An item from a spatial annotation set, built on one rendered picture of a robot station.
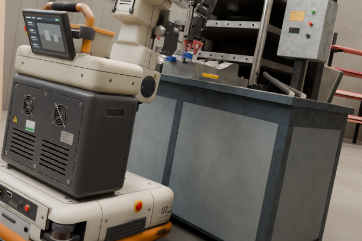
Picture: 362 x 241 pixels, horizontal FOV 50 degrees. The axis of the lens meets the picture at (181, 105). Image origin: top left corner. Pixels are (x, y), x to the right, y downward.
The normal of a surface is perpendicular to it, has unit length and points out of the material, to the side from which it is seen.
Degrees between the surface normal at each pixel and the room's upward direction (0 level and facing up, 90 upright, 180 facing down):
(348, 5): 90
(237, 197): 90
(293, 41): 90
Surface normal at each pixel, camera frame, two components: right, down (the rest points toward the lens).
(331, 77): -0.67, -0.07
